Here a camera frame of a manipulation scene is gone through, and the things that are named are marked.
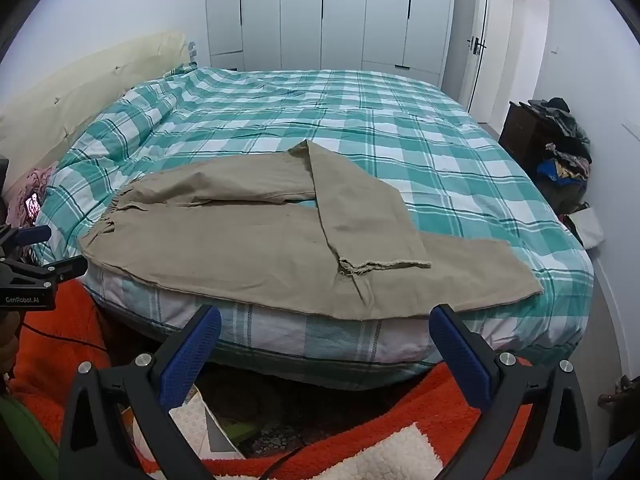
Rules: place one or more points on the white patterned paper bag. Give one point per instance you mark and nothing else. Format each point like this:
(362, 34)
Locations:
(200, 425)

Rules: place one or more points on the pink cloth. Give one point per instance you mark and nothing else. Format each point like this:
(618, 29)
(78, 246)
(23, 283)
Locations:
(30, 180)

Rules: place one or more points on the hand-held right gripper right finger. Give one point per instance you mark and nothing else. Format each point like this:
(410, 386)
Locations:
(457, 355)

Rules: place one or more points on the green plaid bed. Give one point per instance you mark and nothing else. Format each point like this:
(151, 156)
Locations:
(350, 110)

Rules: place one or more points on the pile of clothes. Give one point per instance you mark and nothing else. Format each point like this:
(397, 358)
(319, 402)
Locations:
(567, 135)

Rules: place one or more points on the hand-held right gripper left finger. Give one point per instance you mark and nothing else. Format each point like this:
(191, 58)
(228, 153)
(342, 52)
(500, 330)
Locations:
(192, 355)

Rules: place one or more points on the dark wooden cabinet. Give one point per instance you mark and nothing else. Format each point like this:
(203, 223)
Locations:
(520, 130)

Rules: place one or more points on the khaki pants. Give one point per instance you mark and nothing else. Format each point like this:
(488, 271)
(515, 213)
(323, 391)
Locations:
(260, 245)

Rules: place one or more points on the cream padded headboard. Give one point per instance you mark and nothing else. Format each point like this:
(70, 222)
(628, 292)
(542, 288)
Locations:
(60, 95)

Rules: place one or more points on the green clothing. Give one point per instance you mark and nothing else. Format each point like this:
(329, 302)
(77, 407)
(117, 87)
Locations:
(22, 435)

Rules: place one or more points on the white door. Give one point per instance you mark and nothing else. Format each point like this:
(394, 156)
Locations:
(492, 35)

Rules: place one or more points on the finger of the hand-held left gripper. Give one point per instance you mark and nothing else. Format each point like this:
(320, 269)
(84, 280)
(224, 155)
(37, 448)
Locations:
(65, 267)
(37, 234)

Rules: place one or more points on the olive laundry basket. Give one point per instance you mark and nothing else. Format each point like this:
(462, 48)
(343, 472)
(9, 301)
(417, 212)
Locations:
(565, 195)

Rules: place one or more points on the white wardrobe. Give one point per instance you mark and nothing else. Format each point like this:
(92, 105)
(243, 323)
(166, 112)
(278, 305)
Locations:
(320, 10)

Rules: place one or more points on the orange fleece blanket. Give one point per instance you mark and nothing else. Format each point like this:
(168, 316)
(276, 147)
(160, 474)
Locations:
(55, 325)

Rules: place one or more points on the wall socket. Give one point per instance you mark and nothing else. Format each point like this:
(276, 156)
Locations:
(193, 51)

